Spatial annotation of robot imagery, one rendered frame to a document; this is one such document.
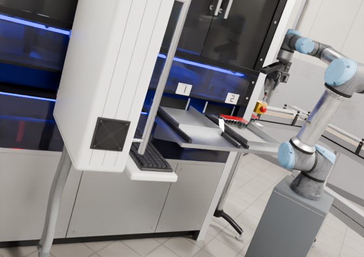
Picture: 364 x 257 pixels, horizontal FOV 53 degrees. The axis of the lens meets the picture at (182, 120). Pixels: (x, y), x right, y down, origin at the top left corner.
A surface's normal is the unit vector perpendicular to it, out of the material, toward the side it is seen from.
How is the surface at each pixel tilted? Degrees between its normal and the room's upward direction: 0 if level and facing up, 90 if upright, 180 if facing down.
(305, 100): 90
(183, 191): 90
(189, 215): 90
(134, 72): 90
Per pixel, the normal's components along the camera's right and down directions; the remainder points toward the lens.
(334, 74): -0.86, -0.31
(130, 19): 0.44, 0.39
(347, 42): -0.49, 0.10
